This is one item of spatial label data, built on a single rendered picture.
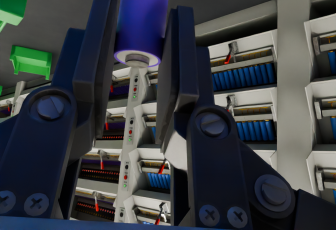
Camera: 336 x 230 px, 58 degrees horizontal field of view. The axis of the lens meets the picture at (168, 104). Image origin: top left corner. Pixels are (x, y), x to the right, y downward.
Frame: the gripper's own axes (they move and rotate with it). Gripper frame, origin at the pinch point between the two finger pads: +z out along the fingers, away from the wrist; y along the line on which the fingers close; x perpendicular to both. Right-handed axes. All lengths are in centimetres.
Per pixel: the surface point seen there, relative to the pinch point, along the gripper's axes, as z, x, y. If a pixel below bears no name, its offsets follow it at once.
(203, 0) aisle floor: 85, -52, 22
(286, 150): 35, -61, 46
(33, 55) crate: 112, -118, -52
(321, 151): 31, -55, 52
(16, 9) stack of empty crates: 12.6, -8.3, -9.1
